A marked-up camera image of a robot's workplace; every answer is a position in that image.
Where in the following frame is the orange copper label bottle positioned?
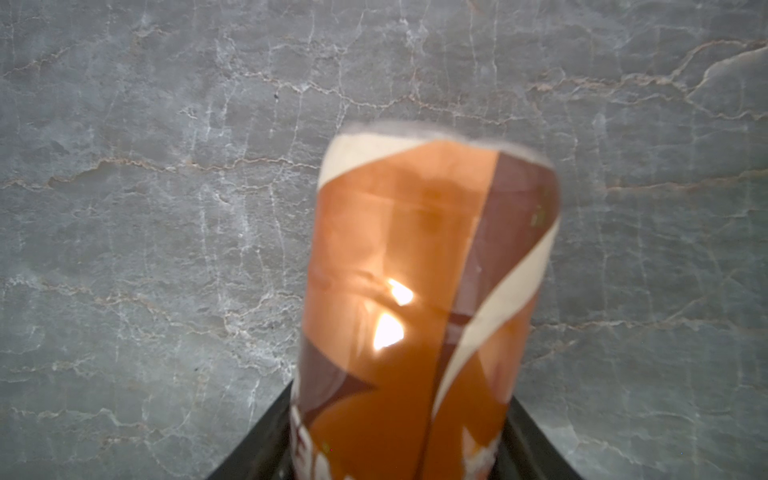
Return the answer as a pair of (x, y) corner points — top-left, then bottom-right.
(289, 121), (561, 479)

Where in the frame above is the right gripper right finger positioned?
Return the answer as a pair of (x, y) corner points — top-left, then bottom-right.
(494, 397), (582, 480)

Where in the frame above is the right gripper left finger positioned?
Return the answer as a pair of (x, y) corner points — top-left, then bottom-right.
(207, 383), (294, 480)

